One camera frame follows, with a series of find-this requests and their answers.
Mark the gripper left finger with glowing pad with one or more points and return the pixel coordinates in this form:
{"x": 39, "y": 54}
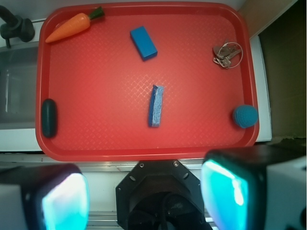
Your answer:
{"x": 50, "y": 197}

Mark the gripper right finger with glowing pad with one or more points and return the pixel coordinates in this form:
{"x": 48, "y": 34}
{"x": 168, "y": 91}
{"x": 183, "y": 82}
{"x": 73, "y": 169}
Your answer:
{"x": 263, "y": 187}

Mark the blue sponge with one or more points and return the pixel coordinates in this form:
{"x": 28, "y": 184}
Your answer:
{"x": 155, "y": 106}

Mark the blue knitted ball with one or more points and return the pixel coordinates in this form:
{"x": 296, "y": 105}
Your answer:
{"x": 245, "y": 116}

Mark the dark green oval object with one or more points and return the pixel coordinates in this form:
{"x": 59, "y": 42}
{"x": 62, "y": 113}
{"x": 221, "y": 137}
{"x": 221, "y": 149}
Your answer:
{"x": 49, "y": 118}

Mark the red plastic tray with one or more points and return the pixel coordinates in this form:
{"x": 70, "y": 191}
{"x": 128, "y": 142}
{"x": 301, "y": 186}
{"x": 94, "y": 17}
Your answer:
{"x": 102, "y": 87}

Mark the silver key bunch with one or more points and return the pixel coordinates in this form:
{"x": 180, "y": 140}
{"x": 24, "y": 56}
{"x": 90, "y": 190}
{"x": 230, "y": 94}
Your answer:
{"x": 229, "y": 55}

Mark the steel sink basin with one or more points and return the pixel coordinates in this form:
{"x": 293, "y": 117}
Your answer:
{"x": 18, "y": 87}

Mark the black faucet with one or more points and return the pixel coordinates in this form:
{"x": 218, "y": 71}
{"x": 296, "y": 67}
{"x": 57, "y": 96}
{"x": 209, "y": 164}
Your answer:
{"x": 15, "y": 27}

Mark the orange toy carrot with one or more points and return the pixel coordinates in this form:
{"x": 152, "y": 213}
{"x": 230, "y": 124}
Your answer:
{"x": 74, "y": 25}

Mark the blue rectangular block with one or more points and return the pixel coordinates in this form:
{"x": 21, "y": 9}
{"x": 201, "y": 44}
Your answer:
{"x": 143, "y": 43}

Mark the black octagonal mount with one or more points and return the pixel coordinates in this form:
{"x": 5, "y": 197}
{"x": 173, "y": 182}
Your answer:
{"x": 160, "y": 195}

